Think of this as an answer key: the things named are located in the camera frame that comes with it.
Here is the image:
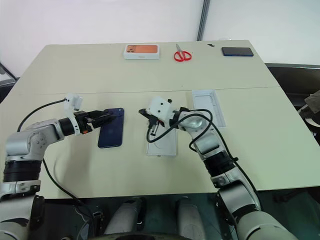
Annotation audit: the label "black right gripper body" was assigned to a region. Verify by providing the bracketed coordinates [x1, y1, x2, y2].
[143, 109, 166, 127]

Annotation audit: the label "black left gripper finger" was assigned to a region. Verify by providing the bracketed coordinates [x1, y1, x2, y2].
[88, 117, 114, 130]
[86, 109, 118, 119]

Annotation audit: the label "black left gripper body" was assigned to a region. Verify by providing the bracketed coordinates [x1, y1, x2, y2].
[74, 111, 96, 136]

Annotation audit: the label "dark blue smartphone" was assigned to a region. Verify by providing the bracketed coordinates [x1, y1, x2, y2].
[97, 107, 125, 149]

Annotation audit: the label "white phone box base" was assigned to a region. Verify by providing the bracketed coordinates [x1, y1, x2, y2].
[145, 123, 179, 158]

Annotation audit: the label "white phone box lid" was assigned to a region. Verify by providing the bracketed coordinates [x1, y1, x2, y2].
[191, 89, 227, 129]

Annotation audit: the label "white box with orange print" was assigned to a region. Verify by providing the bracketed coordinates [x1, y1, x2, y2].
[123, 44, 161, 61]

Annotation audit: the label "grey rounded leg cover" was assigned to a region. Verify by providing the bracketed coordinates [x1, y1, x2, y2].
[174, 196, 210, 239]
[103, 196, 148, 236]

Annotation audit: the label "black smartphone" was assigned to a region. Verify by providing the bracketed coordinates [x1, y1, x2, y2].
[220, 46, 254, 58]

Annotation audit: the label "grey vertical pole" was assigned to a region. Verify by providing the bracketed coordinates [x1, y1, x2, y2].
[195, 0, 211, 41]

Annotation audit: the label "grey machine part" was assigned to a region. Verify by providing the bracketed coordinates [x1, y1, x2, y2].
[298, 90, 320, 126]

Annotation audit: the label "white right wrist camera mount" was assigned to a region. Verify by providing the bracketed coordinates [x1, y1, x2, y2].
[145, 95, 175, 126]

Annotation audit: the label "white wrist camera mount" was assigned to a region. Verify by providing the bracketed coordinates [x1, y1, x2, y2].
[63, 93, 85, 136]
[145, 95, 175, 126]

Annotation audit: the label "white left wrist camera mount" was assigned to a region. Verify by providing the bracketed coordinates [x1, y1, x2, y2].
[63, 93, 85, 136]

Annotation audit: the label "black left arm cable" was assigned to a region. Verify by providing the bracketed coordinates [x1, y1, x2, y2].
[16, 98, 86, 208]

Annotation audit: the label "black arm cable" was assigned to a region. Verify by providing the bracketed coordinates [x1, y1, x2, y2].
[16, 98, 86, 208]
[145, 108, 262, 211]

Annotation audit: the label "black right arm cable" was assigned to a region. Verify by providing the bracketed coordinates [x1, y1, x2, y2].
[145, 108, 262, 211]

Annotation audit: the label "red handled scissors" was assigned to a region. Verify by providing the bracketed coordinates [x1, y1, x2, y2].
[173, 43, 194, 62]

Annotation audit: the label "dark grey metal frame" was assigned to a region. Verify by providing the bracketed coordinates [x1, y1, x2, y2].
[0, 58, 19, 104]

